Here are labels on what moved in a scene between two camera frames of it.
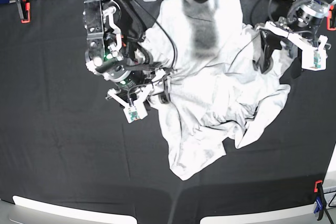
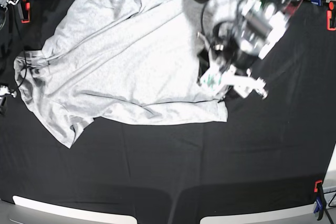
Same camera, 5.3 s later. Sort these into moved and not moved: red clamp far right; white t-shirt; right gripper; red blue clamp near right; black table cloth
Moved: white t-shirt; right gripper
Not moved: red blue clamp near right; black table cloth; red clamp far right
